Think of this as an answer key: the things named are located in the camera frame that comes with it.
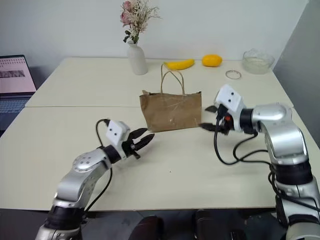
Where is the yellow mango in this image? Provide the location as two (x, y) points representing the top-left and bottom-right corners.
(201, 54), (223, 68)

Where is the clear glass bowl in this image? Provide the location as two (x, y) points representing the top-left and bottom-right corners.
(242, 48), (276, 75)

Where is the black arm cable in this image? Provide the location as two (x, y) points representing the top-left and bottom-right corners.
(83, 119), (113, 213)
(213, 124), (272, 166)

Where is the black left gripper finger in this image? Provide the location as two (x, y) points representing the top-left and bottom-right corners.
(129, 127), (149, 143)
(133, 133), (156, 152)

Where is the white ceramic vase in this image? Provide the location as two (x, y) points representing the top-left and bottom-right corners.
(127, 39), (148, 76)

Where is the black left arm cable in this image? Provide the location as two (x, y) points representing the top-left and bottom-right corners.
(83, 119), (113, 213)

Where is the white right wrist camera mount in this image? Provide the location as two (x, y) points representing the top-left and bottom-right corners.
(213, 84), (244, 119)

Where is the open laptop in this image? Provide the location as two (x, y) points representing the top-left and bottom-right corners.
(0, 54), (38, 137)

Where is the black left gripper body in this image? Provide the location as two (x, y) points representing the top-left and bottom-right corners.
(122, 136), (140, 160)

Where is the yellow banana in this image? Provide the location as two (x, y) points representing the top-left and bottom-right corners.
(163, 58), (195, 71)

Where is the dried pink flower bouquet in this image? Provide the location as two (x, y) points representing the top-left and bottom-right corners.
(120, 0), (161, 45)

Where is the brown paper bag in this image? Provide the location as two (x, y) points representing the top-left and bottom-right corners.
(139, 62), (203, 133)

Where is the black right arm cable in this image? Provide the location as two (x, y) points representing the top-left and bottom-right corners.
(213, 124), (272, 166)

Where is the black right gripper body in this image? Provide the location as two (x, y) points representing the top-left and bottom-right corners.
(215, 103), (236, 136)

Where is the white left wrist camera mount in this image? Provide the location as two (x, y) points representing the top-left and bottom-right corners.
(105, 120), (131, 160)

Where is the thin metal ring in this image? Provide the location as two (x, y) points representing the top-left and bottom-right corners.
(225, 70), (242, 80)

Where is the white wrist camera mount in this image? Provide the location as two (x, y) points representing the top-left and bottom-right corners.
(213, 84), (244, 119)
(105, 120), (131, 160)

